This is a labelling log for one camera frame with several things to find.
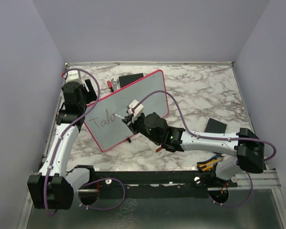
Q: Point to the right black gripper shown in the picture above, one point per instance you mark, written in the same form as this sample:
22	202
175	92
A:
134	120

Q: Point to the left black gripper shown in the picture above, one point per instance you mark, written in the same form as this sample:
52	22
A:
91	95

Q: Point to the pink framed whiteboard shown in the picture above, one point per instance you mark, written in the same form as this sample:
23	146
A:
108	130

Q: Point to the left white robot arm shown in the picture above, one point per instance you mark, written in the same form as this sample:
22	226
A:
52	187

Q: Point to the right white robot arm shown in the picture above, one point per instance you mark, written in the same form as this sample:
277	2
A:
244	148

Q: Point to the silver wrench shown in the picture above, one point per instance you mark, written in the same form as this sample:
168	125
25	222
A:
114	84

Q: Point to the black box rear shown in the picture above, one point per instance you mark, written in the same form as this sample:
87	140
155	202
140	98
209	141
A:
129	79

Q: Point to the yellow utility knife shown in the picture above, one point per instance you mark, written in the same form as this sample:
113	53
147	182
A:
207	166

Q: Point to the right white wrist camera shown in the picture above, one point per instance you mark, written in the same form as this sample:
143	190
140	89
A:
134	110

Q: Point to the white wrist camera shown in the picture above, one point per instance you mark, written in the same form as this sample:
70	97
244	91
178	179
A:
134	110
72	76

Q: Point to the red handled screwdriver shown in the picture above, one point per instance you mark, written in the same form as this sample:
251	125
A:
110	86

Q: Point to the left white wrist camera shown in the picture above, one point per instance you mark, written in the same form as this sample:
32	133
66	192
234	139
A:
72	76

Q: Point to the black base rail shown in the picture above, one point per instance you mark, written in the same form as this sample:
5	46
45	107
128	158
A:
154	184

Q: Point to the blue handled pliers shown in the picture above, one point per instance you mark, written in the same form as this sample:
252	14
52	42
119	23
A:
216	156

